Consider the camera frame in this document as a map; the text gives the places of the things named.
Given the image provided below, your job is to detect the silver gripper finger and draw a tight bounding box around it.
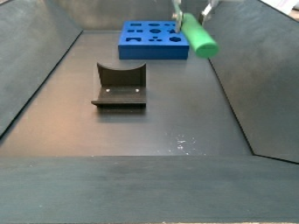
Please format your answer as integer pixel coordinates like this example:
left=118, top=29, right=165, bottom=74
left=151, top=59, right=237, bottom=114
left=173, top=0, right=183, bottom=33
left=199, top=0, right=221, bottom=25

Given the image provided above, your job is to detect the green cylinder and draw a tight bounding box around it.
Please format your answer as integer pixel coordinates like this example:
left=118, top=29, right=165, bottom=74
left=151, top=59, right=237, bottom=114
left=182, top=13, right=219, bottom=58

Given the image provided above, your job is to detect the black cradle fixture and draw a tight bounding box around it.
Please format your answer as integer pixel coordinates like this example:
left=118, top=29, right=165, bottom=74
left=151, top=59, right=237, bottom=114
left=91, top=64, right=147, bottom=107

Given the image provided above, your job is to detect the blue foam shape-sorter block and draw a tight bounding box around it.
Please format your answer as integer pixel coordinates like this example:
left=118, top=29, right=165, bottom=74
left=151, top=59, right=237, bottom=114
left=118, top=21, right=190, bottom=60

